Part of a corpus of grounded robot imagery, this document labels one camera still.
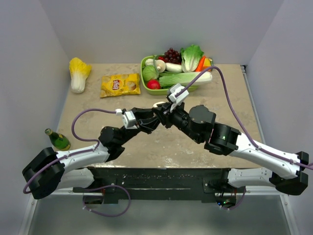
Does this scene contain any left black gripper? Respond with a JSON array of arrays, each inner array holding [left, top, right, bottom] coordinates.
[[118, 107, 160, 146]]

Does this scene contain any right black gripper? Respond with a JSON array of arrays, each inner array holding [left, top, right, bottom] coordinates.
[[153, 99, 202, 143]]

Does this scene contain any beige earbud case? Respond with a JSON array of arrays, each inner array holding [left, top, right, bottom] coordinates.
[[153, 101, 165, 108]]

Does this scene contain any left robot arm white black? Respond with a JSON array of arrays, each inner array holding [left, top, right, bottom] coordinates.
[[22, 108, 160, 199]]

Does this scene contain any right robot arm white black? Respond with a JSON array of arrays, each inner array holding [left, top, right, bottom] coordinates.
[[153, 102, 309, 195]]

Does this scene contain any green plastic basket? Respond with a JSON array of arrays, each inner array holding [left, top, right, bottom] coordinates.
[[139, 55, 198, 95]]

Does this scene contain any red apple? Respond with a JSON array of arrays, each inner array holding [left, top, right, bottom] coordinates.
[[146, 79, 161, 90]]

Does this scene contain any yellow Lays chips bag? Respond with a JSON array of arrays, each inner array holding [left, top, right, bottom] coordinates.
[[100, 73, 141, 98]]

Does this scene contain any round green cabbage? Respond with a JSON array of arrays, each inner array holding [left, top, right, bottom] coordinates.
[[142, 65, 159, 82]]

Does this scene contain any long white green cabbage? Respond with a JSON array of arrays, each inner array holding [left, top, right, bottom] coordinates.
[[158, 72, 213, 88]]

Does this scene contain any white daikon radish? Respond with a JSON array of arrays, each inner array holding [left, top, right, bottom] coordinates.
[[165, 63, 183, 73]]

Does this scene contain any orange carrot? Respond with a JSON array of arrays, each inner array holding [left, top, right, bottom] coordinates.
[[195, 56, 206, 72]]

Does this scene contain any beige mushroom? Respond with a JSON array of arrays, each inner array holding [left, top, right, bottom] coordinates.
[[154, 60, 166, 73]]

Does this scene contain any orange pumpkin slice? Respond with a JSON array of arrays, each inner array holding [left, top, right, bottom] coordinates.
[[202, 57, 214, 70]]

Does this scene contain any purple grapes bunch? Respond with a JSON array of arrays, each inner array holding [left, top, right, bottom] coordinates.
[[162, 47, 182, 65]]

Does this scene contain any green leafy lettuce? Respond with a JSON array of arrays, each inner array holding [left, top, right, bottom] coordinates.
[[180, 45, 204, 72]]

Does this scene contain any yellow napa cabbage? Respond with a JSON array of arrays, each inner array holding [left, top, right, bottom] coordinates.
[[69, 57, 92, 94]]

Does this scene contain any green champagne bottle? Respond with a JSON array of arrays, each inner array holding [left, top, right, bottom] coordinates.
[[45, 128, 71, 151]]

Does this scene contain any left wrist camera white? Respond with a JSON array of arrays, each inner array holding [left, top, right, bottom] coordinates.
[[115, 109, 137, 129]]

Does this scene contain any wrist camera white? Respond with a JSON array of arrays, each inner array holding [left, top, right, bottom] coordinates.
[[115, 109, 137, 129], [167, 83, 189, 113]]

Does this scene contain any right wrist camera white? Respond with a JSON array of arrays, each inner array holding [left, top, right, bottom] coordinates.
[[167, 83, 189, 113]]

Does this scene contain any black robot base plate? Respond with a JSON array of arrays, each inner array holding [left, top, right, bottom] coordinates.
[[73, 167, 244, 205]]

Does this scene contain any aluminium frame rail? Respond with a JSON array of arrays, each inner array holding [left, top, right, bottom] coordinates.
[[240, 65, 266, 144]]

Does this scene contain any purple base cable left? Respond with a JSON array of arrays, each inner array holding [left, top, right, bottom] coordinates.
[[82, 185, 132, 218]]

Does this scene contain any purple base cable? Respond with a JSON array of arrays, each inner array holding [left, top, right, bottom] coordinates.
[[82, 185, 132, 218], [219, 187, 246, 211]]

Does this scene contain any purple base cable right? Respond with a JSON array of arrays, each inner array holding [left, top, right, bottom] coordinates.
[[219, 187, 246, 211]]

